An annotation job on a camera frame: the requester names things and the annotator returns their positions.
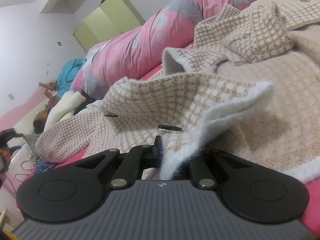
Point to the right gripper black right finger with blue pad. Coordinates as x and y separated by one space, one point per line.
249 190

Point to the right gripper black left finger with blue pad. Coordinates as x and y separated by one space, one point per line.
72 192

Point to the beige white houndstooth cardigan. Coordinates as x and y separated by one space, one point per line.
252 35

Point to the operator left hand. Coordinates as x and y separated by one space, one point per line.
6 151

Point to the blue denim garment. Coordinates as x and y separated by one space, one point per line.
43 166

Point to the white fleece blanket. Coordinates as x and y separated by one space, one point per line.
65 108

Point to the pink bed headboard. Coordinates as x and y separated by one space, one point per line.
12 117

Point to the pink floral bed sheet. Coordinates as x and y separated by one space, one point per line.
155 72

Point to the blue crumpled cloth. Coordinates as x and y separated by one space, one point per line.
67 75

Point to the pink grey floral duvet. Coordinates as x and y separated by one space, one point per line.
137 52

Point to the yellow-green wardrobe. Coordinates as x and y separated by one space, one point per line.
110 19

